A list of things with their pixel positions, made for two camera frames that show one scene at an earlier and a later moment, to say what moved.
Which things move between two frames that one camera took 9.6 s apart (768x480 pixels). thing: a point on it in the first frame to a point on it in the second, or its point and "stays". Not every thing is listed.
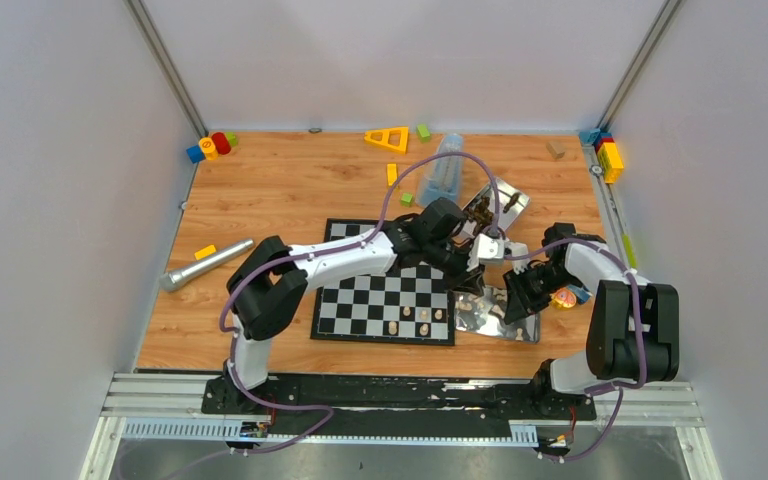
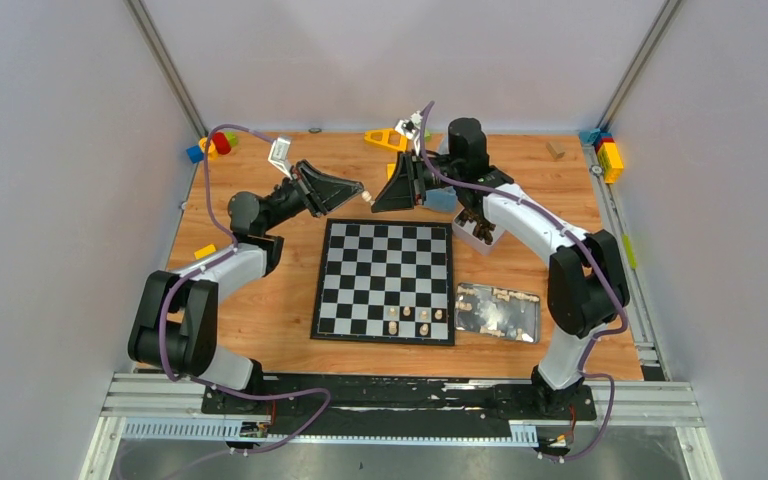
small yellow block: [205, 252] stays
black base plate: [394, 406] stays
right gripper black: [519, 302] to [399, 192]
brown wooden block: [556, 148] stays
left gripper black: [461, 266] to [306, 188]
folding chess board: [413, 302] stays
